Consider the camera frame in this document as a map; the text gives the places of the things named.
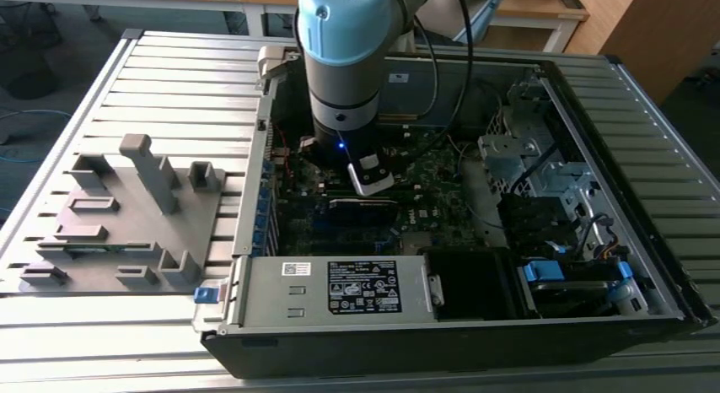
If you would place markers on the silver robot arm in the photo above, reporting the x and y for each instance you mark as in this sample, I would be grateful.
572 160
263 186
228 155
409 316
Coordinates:
343 51

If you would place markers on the metal rear port block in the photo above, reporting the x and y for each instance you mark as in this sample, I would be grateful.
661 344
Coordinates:
281 152

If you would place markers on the black graphics card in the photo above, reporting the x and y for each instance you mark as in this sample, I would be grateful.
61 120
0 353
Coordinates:
363 213

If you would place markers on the green motherboard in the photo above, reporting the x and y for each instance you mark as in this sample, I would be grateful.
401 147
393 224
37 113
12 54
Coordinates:
444 199

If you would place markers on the grey case latch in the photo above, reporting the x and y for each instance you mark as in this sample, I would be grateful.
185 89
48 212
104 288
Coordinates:
269 57

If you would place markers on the dark chipset heatsink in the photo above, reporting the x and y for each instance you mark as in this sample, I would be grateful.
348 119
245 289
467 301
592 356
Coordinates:
417 241

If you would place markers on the silver drive cage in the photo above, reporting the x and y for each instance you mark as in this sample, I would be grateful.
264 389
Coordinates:
497 150

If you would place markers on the grey power supply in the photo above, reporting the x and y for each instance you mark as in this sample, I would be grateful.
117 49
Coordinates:
264 292

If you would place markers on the grey parts rack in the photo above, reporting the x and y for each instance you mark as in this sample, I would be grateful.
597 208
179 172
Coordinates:
140 224

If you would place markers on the black plastic bay housing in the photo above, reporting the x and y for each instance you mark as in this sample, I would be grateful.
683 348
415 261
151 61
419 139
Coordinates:
467 283

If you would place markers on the green RAM stick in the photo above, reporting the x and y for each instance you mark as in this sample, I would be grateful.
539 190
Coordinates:
95 250

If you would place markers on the hard disk in blue carrier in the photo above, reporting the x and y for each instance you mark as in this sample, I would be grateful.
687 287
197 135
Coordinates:
543 270

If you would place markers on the black PC case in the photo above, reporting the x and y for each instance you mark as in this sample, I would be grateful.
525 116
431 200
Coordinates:
393 355

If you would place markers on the black office chair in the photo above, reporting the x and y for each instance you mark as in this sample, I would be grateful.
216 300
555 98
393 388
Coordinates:
31 76

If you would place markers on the wooden cabinet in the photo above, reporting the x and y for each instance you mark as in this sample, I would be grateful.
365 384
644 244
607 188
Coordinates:
657 30

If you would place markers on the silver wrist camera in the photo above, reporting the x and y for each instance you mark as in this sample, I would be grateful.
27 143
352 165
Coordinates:
371 180

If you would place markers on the perforated metal bay frame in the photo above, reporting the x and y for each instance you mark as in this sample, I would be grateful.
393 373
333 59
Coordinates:
528 114

